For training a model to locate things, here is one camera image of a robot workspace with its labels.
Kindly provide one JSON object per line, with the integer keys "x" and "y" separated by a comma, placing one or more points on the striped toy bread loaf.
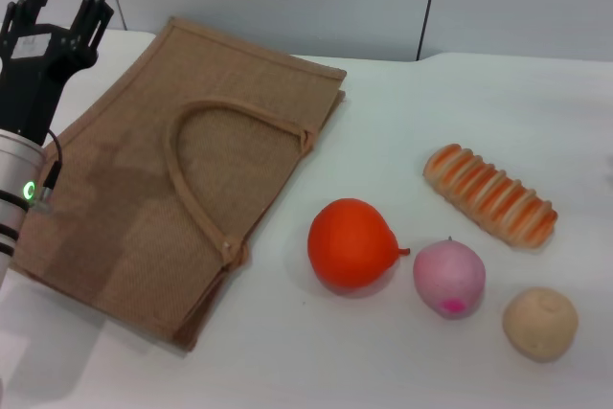
{"x": 488, "y": 193}

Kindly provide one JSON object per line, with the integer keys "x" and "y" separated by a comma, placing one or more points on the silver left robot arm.
{"x": 14, "y": 174}

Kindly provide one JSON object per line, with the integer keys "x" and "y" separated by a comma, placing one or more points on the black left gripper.
{"x": 33, "y": 78}

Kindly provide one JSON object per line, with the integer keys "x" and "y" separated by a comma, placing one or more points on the round beige toy bun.
{"x": 538, "y": 323}

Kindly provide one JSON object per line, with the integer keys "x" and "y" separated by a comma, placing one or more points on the brown woven handbag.
{"x": 158, "y": 188}

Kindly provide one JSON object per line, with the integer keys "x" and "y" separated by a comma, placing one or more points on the pink toy peach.
{"x": 447, "y": 277}

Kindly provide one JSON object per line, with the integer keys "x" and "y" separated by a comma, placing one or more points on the orange toy fruit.
{"x": 349, "y": 246}

